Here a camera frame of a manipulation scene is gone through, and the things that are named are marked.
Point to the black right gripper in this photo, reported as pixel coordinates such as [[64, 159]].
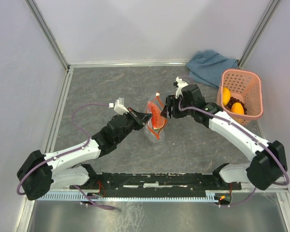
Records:
[[171, 102]]

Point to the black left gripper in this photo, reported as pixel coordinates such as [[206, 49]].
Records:
[[139, 118]]

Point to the watermelon slice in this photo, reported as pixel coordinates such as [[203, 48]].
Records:
[[157, 121]]

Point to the clear zip top bag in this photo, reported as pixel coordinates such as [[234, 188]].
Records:
[[155, 136]]

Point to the orange mango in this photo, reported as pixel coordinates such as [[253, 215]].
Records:
[[237, 108]]

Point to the pink plastic basket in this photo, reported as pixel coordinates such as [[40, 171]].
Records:
[[244, 86]]

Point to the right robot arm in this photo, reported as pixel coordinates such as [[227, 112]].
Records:
[[267, 163]]

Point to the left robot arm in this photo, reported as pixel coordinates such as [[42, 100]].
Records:
[[41, 173]]

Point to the blue cloth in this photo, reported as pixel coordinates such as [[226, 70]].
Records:
[[207, 66]]

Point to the yellow mango left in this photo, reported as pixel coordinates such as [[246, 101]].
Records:
[[226, 96]]

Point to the dark red grapes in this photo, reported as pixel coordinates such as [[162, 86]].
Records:
[[232, 101]]

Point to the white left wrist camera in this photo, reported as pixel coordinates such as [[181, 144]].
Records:
[[118, 106]]

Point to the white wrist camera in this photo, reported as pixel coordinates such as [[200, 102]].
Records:
[[118, 106], [179, 84]]

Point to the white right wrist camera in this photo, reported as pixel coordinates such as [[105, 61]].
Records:
[[179, 84]]

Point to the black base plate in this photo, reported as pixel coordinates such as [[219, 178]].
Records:
[[195, 181]]

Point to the light blue cable duct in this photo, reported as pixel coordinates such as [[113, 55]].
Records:
[[135, 195]]

